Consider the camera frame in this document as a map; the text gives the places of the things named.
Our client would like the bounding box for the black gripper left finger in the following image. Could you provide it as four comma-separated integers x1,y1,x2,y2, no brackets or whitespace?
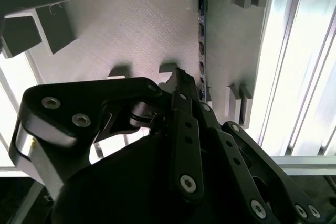
8,68,206,204

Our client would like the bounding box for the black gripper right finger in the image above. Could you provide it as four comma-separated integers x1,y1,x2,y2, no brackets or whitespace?
188,77,328,224

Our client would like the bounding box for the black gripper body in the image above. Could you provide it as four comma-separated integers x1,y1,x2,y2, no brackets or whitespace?
51,128,260,224

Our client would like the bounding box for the green RAM stick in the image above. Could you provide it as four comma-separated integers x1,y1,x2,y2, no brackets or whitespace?
196,0,209,104

